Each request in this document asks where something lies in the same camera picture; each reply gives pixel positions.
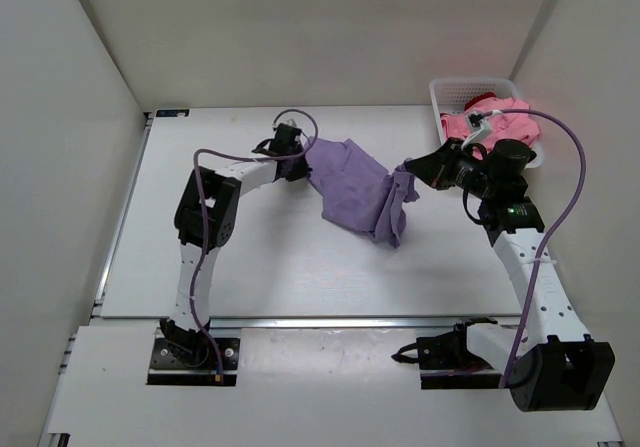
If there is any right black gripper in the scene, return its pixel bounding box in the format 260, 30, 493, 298
406, 139, 498, 200

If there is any purple t shirt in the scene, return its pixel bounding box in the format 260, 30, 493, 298
306, 139, 419, 248

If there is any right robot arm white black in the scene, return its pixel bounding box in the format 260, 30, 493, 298
392, 139, 615, 412

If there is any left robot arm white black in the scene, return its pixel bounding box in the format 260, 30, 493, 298
160, 120, 311, 374

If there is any white plastic basket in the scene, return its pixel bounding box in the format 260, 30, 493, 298
429, 77, 544, 169

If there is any red t shirt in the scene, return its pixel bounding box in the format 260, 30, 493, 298
464, 92, 498, 111

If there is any pink t shirt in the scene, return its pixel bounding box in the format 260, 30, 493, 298
440, 97, 541, 152

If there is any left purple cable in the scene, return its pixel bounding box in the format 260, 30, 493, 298
189, 109, 321, 383

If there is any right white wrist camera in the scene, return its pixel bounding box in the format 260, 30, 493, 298
461, 112, 492, 149

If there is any aluminium rail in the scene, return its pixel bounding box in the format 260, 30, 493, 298
88, 316, 519, 331

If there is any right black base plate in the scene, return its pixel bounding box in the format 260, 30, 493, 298
417, 332, 501, 390

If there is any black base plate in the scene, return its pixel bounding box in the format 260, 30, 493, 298
146, 336, 241, 387
417, 332, 501, 390

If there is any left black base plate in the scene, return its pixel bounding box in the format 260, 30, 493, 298
146, 336, 241, 387

